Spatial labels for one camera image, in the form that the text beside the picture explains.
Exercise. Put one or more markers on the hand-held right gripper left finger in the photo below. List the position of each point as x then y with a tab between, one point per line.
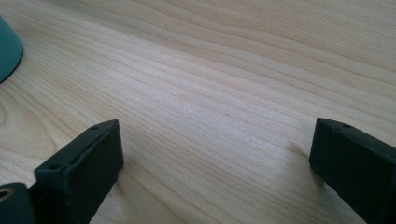
84	168

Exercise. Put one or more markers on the teal green cup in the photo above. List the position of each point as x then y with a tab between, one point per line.
8	51

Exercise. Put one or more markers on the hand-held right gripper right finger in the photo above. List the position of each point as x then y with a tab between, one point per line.
351	158

